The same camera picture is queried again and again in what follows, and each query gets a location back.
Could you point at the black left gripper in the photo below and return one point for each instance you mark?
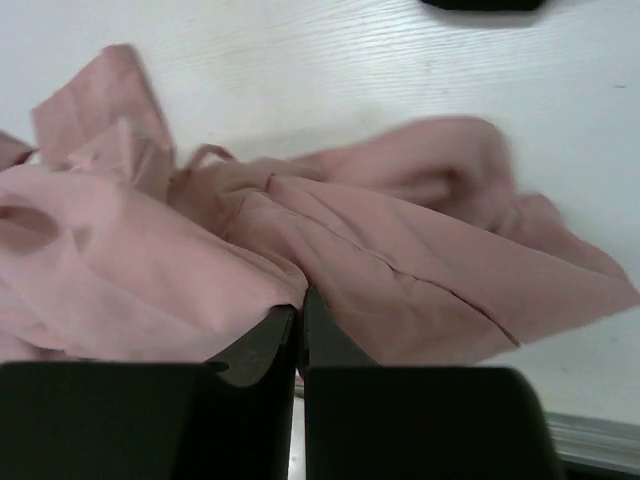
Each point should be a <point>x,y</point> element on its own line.
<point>486,5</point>

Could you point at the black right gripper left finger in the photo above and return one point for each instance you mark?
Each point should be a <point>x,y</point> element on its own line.
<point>227,418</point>

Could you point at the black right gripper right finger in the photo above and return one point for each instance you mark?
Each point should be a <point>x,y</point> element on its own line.
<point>366,421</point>

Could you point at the pink trousers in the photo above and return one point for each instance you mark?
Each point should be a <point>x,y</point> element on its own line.
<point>417,238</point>

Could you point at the aluminium front rail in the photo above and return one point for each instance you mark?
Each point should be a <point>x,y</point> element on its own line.
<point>593,442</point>

